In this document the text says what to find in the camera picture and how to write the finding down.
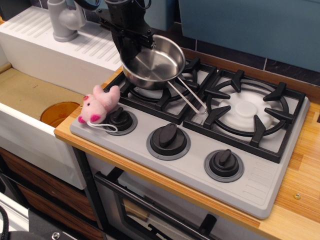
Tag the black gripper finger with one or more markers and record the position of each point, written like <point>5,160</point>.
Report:
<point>131,47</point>
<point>118,39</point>

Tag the pink stuffed pig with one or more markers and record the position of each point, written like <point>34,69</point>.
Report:
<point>97,105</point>

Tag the wooden drawer front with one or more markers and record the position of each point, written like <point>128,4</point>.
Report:
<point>49,196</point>

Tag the grey toy stove top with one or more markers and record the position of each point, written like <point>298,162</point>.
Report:
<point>254,193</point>

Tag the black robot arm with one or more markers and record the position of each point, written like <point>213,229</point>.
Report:
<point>95,5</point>

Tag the toy oven door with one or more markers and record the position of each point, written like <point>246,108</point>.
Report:
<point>142,225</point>

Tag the black left burner grate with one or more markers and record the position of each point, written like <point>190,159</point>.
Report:
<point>174,102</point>

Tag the black middle stove knob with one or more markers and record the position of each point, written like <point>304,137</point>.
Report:
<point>168,143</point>

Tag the black left stove knob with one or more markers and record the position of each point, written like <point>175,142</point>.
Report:
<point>120,122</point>

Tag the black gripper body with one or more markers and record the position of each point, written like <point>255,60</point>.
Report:
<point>128,15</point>

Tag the stainless steel pan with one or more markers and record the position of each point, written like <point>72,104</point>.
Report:
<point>159,70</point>

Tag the orange plastic plate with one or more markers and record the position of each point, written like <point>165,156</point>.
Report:
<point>57,113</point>

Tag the black right stove knob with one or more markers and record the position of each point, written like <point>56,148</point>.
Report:
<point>224,166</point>

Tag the grey toy faucet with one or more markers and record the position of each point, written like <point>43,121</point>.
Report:
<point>65,22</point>

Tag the black stove knob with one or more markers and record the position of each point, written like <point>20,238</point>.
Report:
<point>224,166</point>
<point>168,143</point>
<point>120,122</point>

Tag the black oven door handle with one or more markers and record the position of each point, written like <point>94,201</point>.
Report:
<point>111,182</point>

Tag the black right burner grate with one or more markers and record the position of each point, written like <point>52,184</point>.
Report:
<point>253,115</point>

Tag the black burner grate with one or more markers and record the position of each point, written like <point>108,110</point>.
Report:
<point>253,115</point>
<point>174,102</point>

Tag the white toy sink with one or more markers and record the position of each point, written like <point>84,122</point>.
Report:
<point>36,71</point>

